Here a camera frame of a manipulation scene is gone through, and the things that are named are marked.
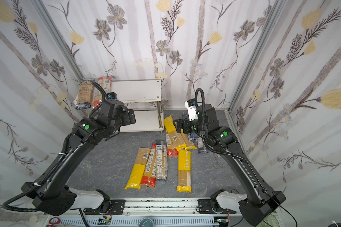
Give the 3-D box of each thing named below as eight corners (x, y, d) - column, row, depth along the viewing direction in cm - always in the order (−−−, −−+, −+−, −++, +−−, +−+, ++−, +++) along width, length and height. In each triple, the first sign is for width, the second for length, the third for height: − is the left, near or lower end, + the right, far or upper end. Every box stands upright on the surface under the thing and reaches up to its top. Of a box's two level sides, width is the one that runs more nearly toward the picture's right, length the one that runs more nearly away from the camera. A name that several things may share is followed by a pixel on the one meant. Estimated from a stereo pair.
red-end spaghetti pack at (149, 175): (141, 187, 82) (140, 185, 80) (147, 145, 100) (146, 143, 98) (155, 187, 82) (155, 186, 80) (159, 145, 100) (158, 143, 98)
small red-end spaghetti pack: (166, 156, 94) (166, 155, 92) (167, 146, 99) (167, 144, 97) (178, 156, 94) (178, 155, 92) (178, 146, 99) (178, 144, 97)
